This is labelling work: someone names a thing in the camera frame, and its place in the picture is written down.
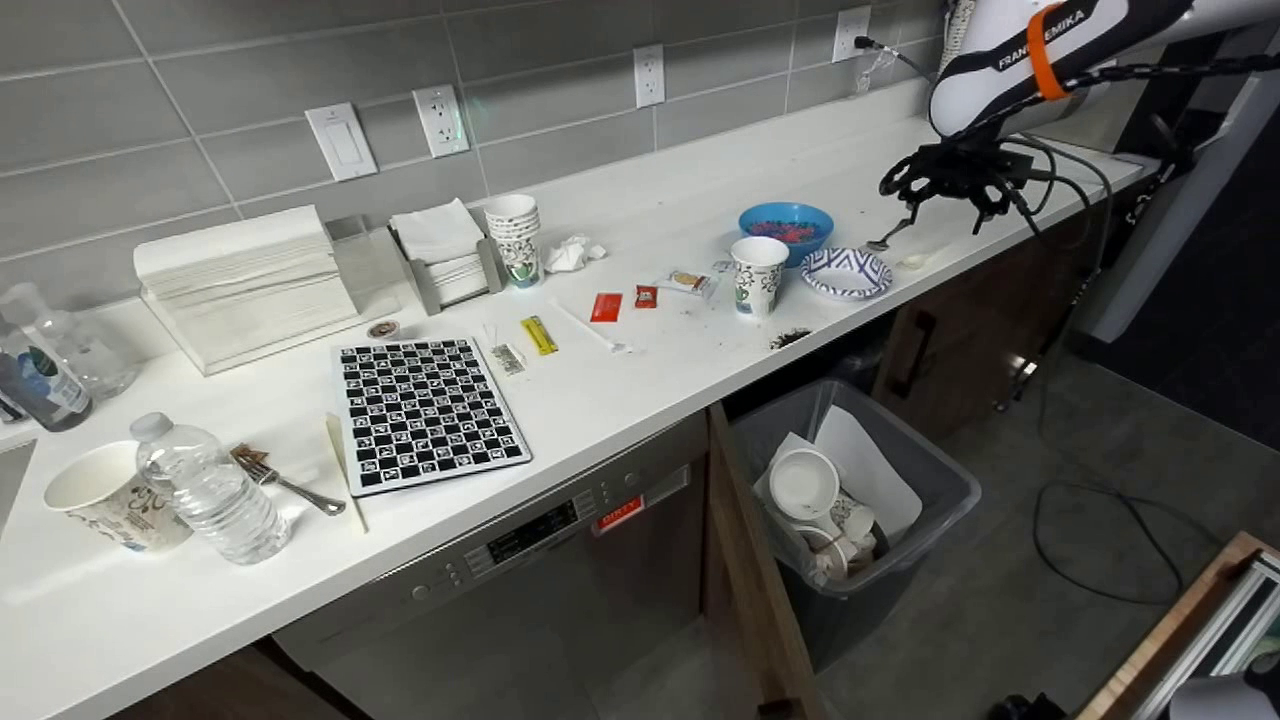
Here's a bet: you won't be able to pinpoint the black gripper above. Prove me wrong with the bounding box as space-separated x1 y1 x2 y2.
877 136 1040 242

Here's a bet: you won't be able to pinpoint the metal spoon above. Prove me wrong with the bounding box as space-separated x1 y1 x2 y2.
860 211 923 258

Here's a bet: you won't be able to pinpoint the white blue patterned bowl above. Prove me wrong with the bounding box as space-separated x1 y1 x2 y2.
798 246 894 306

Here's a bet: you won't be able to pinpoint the grey robot stand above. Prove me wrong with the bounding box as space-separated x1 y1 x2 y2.
1077 64 1280 353

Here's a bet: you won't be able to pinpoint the white paper sheet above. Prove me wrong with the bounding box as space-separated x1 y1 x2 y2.
813 400 927 540

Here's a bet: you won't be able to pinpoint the grey trash bin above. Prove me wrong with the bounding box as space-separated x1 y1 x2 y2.
727 376 989 672

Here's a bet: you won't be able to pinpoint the white disposable cup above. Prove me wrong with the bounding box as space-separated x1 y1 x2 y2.
763 441 847 531

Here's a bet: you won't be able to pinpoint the crumpled white tissue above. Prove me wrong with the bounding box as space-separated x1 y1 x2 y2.
547 233 611 282

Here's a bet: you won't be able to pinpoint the white plastic stirrer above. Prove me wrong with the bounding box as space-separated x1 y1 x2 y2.
553 296 628 356

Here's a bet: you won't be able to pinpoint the open cabinet door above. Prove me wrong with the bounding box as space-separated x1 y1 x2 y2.
702 406 831 720

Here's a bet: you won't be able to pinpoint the yellow packet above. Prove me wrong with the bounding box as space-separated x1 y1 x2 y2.
516 313 562 359

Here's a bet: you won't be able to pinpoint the clear plastic cups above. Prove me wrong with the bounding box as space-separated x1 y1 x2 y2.
478 192 547 293

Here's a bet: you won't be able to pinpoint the metal napkin holder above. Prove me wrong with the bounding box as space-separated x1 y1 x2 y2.
382 196 504 317

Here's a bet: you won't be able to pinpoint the black white checkered mat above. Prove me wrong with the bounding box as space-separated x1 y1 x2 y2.
331 332 537 501

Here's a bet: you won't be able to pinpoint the steel dishwasher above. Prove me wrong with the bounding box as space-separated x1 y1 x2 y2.
271 413 710 720

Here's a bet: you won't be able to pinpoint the wooden stir stick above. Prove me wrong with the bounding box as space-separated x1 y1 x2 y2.
323 410 376 536

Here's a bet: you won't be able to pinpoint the white dish rack box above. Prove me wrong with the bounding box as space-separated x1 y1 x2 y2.
128 200 364 376

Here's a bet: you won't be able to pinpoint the metal fork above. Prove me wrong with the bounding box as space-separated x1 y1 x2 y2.
228 441 353 521

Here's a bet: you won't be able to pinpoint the clear plastic water bottle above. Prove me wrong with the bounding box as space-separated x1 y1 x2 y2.
128 410 291 570

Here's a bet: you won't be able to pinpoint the large patterned paper cup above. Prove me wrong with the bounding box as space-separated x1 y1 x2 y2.
39 436 196 558

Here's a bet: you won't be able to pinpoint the black floor cable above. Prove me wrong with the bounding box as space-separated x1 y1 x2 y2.
1027 478 1225 612

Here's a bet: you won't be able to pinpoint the wooden frame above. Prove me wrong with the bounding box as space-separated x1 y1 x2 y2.
1077 530 1280 720

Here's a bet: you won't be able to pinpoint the white wall switch plate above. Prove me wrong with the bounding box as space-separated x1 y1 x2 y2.
298 100 378 185

